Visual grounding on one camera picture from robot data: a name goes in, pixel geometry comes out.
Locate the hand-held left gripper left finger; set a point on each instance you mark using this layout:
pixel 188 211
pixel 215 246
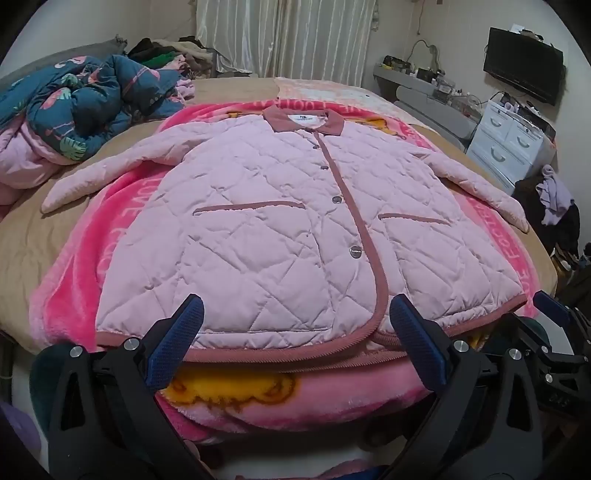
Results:
pixel 178 344

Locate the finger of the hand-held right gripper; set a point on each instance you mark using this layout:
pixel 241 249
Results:
pixel 554 308

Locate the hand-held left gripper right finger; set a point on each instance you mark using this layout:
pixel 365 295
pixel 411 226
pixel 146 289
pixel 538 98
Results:
pixel 418 344

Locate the pink quilted jacket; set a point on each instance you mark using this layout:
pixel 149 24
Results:
pixel 277 221

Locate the dark clothes heap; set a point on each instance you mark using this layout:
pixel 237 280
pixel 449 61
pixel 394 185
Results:
pixel 531 207

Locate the pile of folded clothes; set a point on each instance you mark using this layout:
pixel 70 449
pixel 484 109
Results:
pixel 184 57

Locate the pink printed fleece blanket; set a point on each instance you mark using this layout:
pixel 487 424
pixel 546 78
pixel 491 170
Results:
pixel 83 295

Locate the lilac cloth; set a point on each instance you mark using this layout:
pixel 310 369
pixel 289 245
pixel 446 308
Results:
pixel 556 194

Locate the white drawer cabinet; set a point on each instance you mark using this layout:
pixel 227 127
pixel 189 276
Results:
pixel 503 143

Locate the bed with tan sheet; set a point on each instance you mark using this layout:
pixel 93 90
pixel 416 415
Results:
pixel 27 240

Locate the grey bedside shelf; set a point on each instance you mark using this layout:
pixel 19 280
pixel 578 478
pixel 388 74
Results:
pixel 425 101

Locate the black flat screen television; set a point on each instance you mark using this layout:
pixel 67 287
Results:
pixel 524 64

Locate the clutter of small shelf things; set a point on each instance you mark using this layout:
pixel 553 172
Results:
pixel 434 81

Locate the blue flamingo print duvet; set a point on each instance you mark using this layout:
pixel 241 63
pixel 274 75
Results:
pixel 78 106

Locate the peach patterned blanket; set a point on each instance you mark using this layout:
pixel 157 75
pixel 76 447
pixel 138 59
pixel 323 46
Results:
pixel 341 94

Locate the grey cushion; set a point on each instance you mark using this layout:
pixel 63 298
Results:
pixel 55 57

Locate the white pleated curtain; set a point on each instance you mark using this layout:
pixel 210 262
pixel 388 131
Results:
pixel 286 37

